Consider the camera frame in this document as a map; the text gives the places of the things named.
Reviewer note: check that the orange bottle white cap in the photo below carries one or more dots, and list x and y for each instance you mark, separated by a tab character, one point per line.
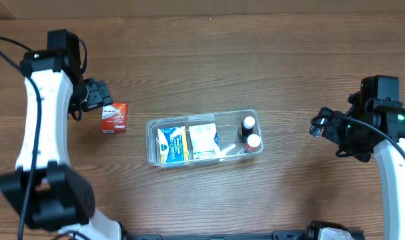
252	143

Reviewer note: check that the blue Vicks VapoDrops box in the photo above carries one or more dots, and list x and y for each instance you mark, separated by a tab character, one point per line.
172	143

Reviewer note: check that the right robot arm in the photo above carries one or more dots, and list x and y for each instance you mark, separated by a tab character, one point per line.
373	127

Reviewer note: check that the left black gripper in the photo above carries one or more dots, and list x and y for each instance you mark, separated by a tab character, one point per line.
99	94

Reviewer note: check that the red medicine box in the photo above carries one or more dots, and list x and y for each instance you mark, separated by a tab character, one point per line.
114	118

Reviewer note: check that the clear plastic container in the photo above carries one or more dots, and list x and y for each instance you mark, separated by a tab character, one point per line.
227	124

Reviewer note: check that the white medicine box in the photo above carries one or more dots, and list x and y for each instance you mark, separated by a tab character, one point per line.
204	141

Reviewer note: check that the dark bottle white cap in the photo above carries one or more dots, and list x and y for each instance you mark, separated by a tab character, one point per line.
246	128

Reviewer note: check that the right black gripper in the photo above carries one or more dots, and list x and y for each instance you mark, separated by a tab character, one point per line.
329	131

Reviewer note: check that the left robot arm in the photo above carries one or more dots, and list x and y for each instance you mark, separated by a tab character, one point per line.
44	189

